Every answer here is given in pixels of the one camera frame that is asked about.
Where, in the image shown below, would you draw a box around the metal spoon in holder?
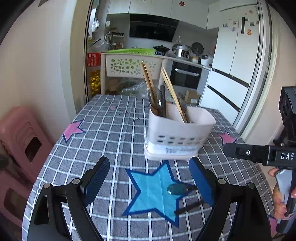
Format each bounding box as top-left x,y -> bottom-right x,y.
178,93 -> 190,123
149,87 -> 164,116

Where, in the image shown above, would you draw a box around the wooden chopsticks pair left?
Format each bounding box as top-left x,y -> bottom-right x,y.
140,62 -> 160,117

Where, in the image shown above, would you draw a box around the green plastic basket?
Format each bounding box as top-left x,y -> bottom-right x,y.
107,48 -> 156,55

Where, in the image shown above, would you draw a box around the wooden chopsticks pair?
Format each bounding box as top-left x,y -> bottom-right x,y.
161,67 -> 187,123
140,62 -> 160,117

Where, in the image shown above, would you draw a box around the black built-in oven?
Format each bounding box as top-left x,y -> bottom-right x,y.
170,62 -> 202,89

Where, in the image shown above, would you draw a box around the white upper cabinets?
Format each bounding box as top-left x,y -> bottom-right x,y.
107,0 -> 221,30

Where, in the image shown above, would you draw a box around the pink plastic stool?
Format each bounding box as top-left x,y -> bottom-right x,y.
1,106 -> 53,227

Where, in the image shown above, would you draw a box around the metal spoon black handle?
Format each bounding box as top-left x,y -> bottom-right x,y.
167,183 -> 198,195

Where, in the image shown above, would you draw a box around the cardboard box on floor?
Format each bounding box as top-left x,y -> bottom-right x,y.
185,90 -> 201,105

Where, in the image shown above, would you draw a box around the red plastic basket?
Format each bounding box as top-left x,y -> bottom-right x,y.
86,53 -> 101,67

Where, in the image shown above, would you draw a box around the white refrigerator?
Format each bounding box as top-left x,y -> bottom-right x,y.
200,4 -> 260,123

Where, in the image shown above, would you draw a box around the clear plastic bag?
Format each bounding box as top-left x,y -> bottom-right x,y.
119,80 -> 148,99

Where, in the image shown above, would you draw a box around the beige plastic utensil holder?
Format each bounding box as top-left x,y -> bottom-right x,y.
144,103 -> 216,161

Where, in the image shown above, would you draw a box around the person's right hand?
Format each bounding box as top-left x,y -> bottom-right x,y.
268,168 -> 296,220

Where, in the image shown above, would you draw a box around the black wok on stove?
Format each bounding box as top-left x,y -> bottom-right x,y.
153,45 -> 170,55

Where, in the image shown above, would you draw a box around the white flower-pattern storage rack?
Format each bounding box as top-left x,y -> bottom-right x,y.
100,53 -> 168,94

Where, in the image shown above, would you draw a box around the silver rice cooker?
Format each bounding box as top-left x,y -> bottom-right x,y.
172,44 -> 191,59

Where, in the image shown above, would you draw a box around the wooden chopsticks pair right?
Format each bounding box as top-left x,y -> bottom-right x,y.
161,67 -> 187,123

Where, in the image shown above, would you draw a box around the black range hood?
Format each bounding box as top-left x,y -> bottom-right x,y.
129,14 -> 179,42

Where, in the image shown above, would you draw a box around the grey checked tablecloth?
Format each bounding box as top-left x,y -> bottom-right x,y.
22,95 -> 273,240

